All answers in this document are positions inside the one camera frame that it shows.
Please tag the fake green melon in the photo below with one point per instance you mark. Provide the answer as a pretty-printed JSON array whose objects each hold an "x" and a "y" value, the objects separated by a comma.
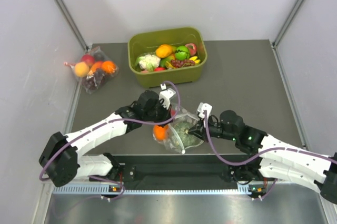
[{"x": 179, "y": 137}]

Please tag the polka dot zip top bag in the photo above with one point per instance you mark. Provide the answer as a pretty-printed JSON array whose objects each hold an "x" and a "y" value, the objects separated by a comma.
[{"x": 183, "y": 114}]

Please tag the fake orange mango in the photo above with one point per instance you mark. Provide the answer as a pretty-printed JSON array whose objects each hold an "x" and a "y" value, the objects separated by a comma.
[{"x": 164, "y": 51}]

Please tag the fake orange fruit in bag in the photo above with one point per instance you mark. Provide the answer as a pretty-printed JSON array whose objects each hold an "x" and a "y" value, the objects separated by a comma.
[{"x": 160, "y": 132}]

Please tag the fake purple grapes bunch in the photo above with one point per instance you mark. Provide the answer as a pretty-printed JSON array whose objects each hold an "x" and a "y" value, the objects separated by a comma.
[{"x": 182, "y": 63}]

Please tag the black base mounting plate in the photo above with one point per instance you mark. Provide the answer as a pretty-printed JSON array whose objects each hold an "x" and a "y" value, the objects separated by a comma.
[{"x": 174, "y": 172}]

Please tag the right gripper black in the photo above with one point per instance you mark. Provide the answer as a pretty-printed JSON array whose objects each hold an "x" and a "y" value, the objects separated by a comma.
[{"x": 197, "y": 131}]

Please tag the left aluminium frame post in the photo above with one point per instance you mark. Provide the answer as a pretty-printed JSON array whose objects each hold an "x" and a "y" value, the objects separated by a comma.
[{"x": 71, "y": 23}]

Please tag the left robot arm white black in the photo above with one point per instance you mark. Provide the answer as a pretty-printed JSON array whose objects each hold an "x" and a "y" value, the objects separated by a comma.
[{"x": 66, "y": 158}]

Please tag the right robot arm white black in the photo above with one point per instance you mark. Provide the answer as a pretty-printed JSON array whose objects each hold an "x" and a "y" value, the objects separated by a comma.
[{"x": 272, "y": 157}]

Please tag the fake pink apple slice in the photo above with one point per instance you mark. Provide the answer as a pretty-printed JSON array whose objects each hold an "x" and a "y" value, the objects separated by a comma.
[{"x": 192, "y": 48}]

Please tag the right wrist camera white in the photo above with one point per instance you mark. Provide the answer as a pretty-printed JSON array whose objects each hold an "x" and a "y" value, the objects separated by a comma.
[{"x": 202, "y": 107}]

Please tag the fake yellow banana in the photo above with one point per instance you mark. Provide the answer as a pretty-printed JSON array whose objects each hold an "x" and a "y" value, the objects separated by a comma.
[{"x": 194, "y": 60}]

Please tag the aluminium frame post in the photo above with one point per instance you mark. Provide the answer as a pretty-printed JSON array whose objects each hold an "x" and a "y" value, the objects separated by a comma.
[
  {"x": 71, "y": 23},
  {"x": 287, "y": 23}
]

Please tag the right aluminium frame post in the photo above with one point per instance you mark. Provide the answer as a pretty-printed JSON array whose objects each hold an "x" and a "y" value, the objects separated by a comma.
[{"x": 287, "y": 23}]

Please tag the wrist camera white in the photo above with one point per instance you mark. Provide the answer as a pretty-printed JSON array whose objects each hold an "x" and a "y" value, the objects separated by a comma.
[
  {"x": 202, "y": 107},
  {"x": 166, "y": 95}
]

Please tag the green plastic bin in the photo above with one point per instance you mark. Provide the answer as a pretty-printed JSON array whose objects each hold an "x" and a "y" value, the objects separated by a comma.
[{"x": 147, "y": 43}]

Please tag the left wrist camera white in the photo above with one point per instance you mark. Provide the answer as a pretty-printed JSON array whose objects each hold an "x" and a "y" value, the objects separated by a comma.
[{"x": 166, "y": 95}]

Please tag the fake cauliflower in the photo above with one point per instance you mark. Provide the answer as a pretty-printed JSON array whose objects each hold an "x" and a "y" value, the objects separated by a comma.
[{"x": 148, "y": 62}]

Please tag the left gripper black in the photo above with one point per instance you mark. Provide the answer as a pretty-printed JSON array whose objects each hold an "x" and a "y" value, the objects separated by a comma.
[{"x": 166, "y": 113}]

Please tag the clear bag of fake fruit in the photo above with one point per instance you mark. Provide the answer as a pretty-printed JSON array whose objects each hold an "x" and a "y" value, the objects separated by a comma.
[{"x": 93, "y": 70}]

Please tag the grey slotted cable duct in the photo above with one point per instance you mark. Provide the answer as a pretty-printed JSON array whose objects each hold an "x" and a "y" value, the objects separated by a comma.
[{"x": 107, "y": 189}]

